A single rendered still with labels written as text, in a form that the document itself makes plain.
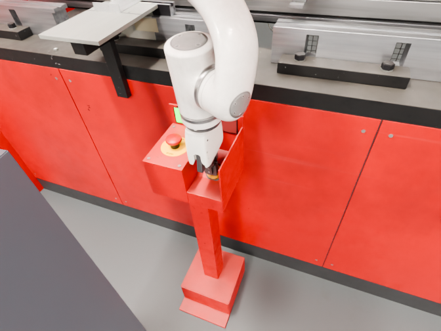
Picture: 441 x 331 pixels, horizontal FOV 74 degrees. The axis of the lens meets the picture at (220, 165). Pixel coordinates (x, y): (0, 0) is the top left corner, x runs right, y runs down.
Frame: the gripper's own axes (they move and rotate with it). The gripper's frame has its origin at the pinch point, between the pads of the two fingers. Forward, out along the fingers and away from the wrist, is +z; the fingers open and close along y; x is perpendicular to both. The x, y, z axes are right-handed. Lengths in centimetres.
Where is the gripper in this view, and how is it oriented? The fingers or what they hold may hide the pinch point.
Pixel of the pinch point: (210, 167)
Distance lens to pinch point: 70.6
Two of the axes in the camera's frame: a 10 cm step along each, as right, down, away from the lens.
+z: 0.9, 6.5, 7.6
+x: 9.3, 2.2, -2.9
